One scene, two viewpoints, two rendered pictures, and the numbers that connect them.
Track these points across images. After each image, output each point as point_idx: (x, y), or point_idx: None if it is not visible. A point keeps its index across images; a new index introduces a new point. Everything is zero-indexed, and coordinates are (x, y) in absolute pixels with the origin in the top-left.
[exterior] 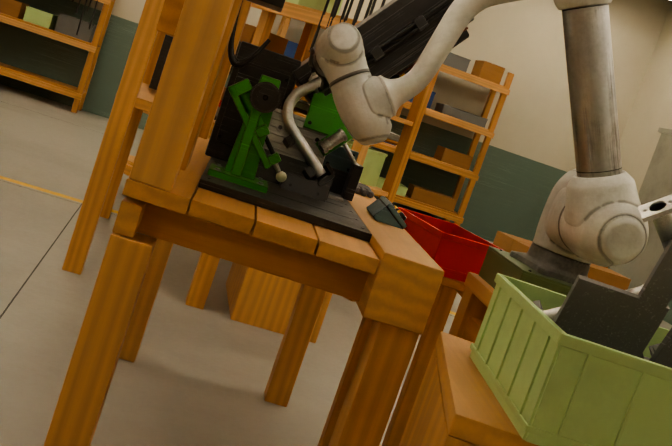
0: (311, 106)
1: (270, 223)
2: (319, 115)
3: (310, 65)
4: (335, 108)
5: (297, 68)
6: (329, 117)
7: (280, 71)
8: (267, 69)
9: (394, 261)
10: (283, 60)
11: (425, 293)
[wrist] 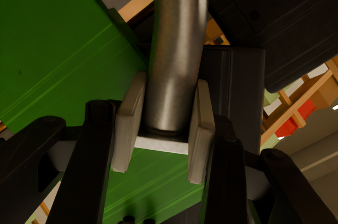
0: (105, 23)
1: None
2: (55, 28)
3: (267, 165)
4: (51, 98)
5: (265, 71)
6: (29, 58)
7: (292, 16)
8: None
9: None
10: (317, 47)
11: None
